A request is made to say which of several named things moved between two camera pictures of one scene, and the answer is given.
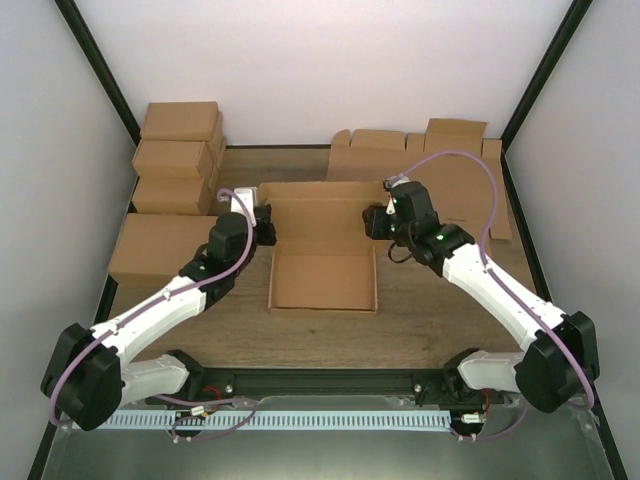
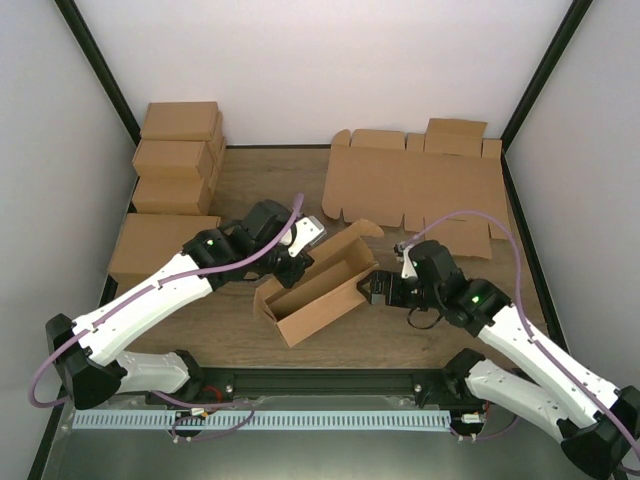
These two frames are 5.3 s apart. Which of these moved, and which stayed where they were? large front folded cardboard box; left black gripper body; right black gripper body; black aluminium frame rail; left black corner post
Moved: left black gripper body; right black gripper body
Stayed: large front folded cardboard box; black aluminium frame rail; left black corner post
